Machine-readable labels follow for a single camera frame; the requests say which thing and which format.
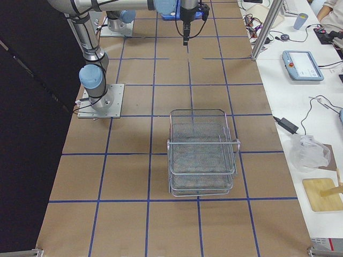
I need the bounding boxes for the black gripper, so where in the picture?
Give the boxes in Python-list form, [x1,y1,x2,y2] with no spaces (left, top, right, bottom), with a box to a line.
[180,0,197,45]

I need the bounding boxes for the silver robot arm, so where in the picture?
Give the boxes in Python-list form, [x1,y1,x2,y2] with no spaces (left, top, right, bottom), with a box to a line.
[106,10,136,32]
[49,1,202,116]

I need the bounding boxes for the blue plastic tray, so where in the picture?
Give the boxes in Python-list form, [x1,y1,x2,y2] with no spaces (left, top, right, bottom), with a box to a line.
[161,0,202,21]

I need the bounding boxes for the cream plastic tray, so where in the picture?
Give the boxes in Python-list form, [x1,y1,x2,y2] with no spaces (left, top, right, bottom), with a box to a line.
[246,4,285,28]

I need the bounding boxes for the blue cup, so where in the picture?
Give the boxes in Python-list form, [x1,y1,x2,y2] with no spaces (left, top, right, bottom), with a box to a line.
[293,13,308,30]

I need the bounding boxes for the blue teach pendant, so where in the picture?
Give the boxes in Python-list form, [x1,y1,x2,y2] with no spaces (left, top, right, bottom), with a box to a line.
[282,50,324,81]

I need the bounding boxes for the black power adapter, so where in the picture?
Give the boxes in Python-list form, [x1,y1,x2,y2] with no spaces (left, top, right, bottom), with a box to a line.
[277,118,299,134]

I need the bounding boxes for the clear plastic bag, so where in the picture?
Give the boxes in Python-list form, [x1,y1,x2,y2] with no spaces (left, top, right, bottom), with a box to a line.
[289,134,331,169]

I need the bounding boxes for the wooden cutting board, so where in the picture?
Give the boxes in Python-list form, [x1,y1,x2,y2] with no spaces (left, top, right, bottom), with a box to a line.
[302,178,342,212]

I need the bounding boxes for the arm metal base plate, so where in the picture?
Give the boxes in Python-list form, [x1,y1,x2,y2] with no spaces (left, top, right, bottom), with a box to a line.
[100,17,134,37]
[76,84,124,119]

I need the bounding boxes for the aluminium frame post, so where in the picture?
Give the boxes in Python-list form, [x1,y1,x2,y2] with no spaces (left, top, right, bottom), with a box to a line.
[251,0,283,61]

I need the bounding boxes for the wire mesh shelf rack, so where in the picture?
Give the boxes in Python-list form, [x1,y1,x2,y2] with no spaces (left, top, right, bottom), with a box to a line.
[167,109,240,196]

